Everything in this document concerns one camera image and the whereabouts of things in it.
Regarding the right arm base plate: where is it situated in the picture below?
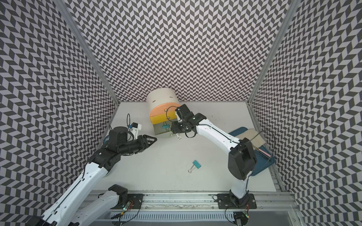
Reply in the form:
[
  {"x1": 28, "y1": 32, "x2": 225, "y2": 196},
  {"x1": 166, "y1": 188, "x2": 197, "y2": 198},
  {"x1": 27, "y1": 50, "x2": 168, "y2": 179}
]
[{"x1": 215, "y1": 193, "x2": 257, "y2": 210}]

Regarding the pale green bottom drawer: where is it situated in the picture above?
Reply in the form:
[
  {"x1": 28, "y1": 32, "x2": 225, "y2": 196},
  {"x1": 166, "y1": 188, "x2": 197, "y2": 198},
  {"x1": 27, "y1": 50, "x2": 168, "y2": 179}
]
[{"x1": 153, "y1": 121, "x2": 173, "y2": 138}]

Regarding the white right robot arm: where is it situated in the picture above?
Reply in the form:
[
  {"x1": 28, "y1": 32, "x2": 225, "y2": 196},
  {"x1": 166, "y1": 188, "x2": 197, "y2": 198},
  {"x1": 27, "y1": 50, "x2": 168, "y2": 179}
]
[{"x1": 171, "y1": 104, "x2": 257, "y2": 200}]

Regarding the teal cutting board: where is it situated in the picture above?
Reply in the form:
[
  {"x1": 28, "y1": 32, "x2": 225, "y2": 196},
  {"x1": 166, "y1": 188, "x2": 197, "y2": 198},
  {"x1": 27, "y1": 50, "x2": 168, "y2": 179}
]
[{"x1": 229, "y1": 127, "x2": 275, "y2": 176}]

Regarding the beige cloth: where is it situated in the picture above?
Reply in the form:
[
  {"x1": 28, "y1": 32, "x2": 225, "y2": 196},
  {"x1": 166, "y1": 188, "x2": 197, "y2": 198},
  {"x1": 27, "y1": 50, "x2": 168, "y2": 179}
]
[{"x1": 236, "y1": 129, "x2": 266, "y2": 148}]

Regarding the yellow drawer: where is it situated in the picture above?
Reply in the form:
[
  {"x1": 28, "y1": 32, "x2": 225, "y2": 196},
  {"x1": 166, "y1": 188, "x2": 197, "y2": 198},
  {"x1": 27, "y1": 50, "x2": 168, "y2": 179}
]
[{"x1": 150, "y1": 111, "x2": 177, "y2": 125}]

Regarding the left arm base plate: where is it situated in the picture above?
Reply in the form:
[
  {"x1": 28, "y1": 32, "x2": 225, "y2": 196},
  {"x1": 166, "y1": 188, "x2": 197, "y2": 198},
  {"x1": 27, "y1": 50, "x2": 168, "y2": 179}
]
[{"x1": 112, "y1": 193, "x2": 144, "y2": 210}]

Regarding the white round drawer cabinet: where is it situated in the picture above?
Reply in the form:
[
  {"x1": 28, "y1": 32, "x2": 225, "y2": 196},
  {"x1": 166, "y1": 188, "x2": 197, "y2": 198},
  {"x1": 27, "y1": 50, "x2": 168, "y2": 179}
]
[{"x1": 146, "y1": 88, "x2": 180, "y2": 112}]

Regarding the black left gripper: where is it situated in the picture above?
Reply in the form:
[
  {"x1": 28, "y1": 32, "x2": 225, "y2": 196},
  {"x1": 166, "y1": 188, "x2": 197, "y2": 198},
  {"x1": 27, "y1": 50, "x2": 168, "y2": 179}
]
[{"x1": 119, "y1": 134, "x2": 157, "y2": 156}]

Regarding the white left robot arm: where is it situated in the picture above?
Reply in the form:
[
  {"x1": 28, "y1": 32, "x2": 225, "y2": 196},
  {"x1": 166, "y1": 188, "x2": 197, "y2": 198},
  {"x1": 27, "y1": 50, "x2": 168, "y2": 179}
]
[{"x1": 26, "y1": 127, "x2": 157, "y2": 226}]

